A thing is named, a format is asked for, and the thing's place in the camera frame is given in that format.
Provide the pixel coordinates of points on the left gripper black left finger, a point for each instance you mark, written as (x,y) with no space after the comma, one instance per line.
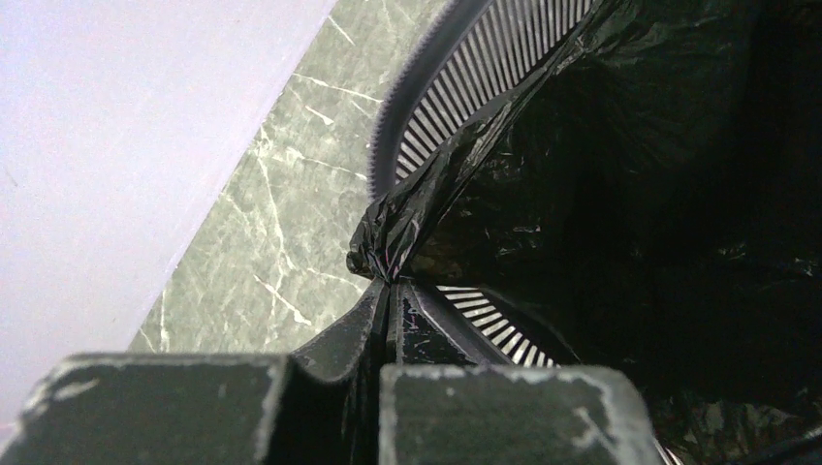
(315,405)

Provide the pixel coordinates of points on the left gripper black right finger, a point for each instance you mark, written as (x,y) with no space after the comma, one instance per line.
(451,397)

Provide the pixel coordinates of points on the black trash bag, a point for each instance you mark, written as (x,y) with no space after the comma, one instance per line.
(653,193)

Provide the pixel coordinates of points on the grey mesh trash bin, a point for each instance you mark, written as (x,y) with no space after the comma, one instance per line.
(476,52)

